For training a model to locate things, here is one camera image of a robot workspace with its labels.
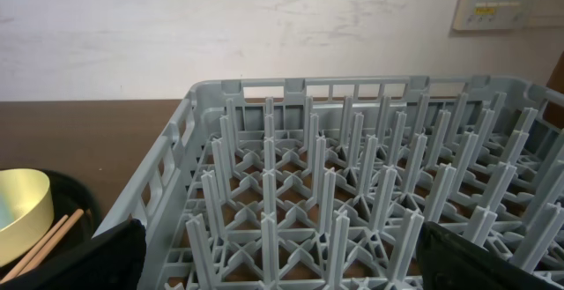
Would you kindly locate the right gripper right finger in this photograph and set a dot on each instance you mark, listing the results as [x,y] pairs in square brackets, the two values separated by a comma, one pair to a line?
[447,261]

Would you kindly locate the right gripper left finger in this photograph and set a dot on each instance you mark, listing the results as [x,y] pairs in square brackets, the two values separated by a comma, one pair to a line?
[111,260]

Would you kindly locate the grey dishwasher rack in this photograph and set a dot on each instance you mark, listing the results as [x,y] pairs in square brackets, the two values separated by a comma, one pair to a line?
[326,183]

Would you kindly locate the right wooden chopstick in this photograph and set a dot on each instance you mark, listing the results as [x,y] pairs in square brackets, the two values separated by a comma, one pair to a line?
[53,241]

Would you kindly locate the wooden chopstick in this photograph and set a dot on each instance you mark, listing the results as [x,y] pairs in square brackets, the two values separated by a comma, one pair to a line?
[16,270]
[53,241]

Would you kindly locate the black round tray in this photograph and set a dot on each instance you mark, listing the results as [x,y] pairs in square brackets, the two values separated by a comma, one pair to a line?
[68,195]

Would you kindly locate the left wooden chopstick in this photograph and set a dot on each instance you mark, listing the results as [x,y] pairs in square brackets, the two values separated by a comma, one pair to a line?
[16,270]

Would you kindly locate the yellow bowl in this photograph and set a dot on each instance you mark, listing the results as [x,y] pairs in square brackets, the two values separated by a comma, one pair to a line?
[27,195]

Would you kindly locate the wall control panel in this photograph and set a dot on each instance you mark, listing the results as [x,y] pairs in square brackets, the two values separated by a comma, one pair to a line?
[485,15]

